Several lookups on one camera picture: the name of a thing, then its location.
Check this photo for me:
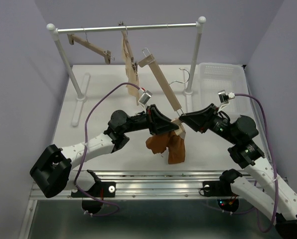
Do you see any white metal clothes rack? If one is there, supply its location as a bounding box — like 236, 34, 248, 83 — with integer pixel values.
46, 16, 206, 127

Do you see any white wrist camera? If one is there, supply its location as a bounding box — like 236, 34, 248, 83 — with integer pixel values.
218, 90, 235, 111
138, 88, 152, 110

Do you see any wooden hanger with brown underwear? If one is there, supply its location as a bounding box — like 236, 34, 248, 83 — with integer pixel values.
138, 54, 186, 139

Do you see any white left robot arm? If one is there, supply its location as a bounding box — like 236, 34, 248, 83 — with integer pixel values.
30, 105, 179, 198

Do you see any brown underwear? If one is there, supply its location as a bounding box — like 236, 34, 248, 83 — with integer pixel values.
146, 131, 185, 164

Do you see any wooden hanger with cream underwear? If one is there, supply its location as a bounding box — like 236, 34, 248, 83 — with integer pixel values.
118, 21, 138, 75

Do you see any empty wooden clip hanger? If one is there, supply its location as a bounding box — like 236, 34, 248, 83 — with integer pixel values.
67, 27, 115, 65

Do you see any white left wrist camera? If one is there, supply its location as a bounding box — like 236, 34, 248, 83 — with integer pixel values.
138, 88, 152, 110

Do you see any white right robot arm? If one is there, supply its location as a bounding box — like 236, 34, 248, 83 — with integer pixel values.
179, 104, 297, 239

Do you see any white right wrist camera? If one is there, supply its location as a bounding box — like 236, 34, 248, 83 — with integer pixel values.
218, 90, 235, 111

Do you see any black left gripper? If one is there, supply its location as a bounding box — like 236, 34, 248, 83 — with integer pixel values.
122, 104, 178, 135

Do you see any purple cable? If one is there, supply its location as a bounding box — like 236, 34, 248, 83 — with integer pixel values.
73, 83, 121, 217
205, 93, 280, 234

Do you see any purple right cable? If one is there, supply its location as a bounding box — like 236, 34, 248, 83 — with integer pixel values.
205, 93, 280, 234

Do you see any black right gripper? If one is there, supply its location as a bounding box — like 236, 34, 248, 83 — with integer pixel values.
179, 103, 239, 144

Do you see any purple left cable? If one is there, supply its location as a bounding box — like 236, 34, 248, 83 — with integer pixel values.
73, 83, 121, 217

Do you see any aluminium mounting rail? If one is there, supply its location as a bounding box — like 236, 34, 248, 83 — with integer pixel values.
31, 170, 295, 202

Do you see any cream underwear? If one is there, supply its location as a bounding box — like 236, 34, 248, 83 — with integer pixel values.
121, 37, 140, 105

